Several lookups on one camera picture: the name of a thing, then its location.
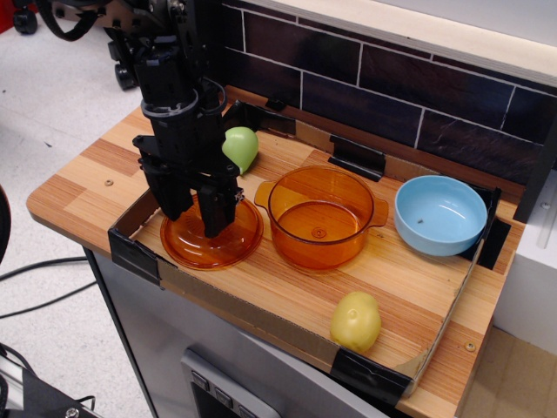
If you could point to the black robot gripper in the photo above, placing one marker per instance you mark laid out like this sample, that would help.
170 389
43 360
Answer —
186 149

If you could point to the orange transparent pot lid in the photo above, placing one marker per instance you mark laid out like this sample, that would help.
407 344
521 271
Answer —
184 239

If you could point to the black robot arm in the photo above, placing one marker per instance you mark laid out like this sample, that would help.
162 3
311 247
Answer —
156 45

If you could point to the orange transparent pot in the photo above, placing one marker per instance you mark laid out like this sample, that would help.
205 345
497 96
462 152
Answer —
320 216

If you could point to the green plastic pear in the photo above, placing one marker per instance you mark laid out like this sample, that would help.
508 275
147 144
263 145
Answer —
241 147

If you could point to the yellow plastic potato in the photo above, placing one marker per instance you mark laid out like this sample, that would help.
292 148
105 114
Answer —
356 322

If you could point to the black chair base with casters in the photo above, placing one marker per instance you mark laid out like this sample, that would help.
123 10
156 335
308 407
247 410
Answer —
88 14

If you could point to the cardboard fence with black tape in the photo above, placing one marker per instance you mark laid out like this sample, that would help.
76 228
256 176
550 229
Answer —
264 323

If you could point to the light blue bowl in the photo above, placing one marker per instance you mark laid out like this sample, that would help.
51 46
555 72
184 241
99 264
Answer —
438 215

